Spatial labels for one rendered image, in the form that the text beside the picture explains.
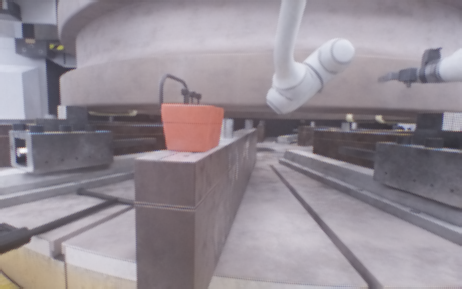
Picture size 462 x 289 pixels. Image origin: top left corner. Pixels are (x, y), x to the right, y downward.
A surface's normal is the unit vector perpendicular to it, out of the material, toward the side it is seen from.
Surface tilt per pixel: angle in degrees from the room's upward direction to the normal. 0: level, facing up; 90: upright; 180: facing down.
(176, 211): 90
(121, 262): 90
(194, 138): 97
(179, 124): 97
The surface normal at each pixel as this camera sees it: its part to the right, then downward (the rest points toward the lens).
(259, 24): -0.11, 0.11
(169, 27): -0.33, 0.09
